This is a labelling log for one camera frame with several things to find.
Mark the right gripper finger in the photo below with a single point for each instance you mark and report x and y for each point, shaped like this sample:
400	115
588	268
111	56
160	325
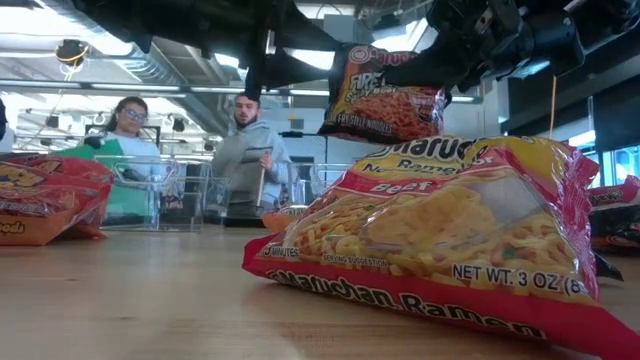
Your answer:
430	70

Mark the orange Saucy Noods packet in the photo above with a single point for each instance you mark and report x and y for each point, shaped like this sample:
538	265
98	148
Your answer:
280	222
30	232
50	180

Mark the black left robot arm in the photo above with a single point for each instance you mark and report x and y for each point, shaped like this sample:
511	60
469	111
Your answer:
175	20

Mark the person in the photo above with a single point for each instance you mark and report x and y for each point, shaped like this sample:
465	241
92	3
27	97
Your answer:
131	117
245	145

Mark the person's hand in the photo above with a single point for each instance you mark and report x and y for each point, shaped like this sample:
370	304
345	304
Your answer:
266	161

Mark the clear plastic bin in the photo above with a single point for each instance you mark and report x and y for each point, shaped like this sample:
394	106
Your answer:
325	175
192	200

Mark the black hanging spotlight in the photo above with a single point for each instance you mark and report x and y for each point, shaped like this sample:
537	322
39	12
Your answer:
52	121
178	125

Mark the wooden stick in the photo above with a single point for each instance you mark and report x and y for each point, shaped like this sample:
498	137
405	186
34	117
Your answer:
260	187

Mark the glass window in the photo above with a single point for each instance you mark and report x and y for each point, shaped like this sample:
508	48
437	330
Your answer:
625	165

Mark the small grey wall box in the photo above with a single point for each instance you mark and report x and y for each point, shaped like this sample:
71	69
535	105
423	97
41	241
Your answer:
296	124

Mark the black gantry frame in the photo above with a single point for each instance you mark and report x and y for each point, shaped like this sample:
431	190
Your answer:
292	134

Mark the silver ventilation duct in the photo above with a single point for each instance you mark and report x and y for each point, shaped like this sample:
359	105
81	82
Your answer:
150	67

